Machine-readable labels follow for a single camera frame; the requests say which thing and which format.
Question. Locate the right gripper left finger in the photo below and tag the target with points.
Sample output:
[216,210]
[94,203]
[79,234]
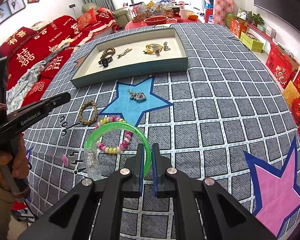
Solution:
[92,209]

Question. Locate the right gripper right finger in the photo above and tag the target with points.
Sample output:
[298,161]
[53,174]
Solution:
[203,209]

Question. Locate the green translucent bangle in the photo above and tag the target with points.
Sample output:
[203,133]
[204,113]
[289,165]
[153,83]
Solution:
[90,148]

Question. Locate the person's left hand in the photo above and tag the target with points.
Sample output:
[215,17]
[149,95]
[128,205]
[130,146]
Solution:
[20,167]

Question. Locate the grey floral crumpled cloth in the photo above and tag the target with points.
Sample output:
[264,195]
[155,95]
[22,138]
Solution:
[16,95]

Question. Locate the grey grid star blanket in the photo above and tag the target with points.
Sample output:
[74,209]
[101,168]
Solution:
[204,119]

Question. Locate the red wedding bed cover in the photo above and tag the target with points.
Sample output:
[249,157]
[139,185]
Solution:
[28,46]

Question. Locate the silver heart pendant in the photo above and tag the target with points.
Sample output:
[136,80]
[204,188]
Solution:
[137,96]

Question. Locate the black hair claw clip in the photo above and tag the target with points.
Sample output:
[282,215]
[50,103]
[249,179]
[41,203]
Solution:
[105,62]

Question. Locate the framed wedding photo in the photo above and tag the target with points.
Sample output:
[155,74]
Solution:
[9,8]

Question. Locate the teal shallow cardboard tray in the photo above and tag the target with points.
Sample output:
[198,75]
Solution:
[146,58]

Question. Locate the red embroidered pillow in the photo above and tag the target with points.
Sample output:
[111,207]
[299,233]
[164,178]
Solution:
[86,19]

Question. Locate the beige bow hair clip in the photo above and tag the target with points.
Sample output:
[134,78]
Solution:
[124,53]

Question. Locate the red round table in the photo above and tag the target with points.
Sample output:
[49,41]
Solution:
[133,25]

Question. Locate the beige armchair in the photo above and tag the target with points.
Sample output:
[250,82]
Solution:
[121,15]

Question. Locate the silver crystal hair clip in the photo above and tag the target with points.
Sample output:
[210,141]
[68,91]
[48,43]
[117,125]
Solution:
[166,47]

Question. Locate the green yellow gift box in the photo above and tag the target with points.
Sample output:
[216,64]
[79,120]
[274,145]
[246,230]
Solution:
[251,42]

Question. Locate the red plastic basin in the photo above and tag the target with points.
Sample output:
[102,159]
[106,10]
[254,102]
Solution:
[155,20]

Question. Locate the green potted plant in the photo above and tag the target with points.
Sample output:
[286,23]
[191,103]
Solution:
[255,19]

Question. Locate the white mug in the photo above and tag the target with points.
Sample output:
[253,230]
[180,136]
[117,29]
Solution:
[184,14]

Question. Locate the red floral gift box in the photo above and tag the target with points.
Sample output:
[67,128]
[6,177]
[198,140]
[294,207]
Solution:
[220,9]

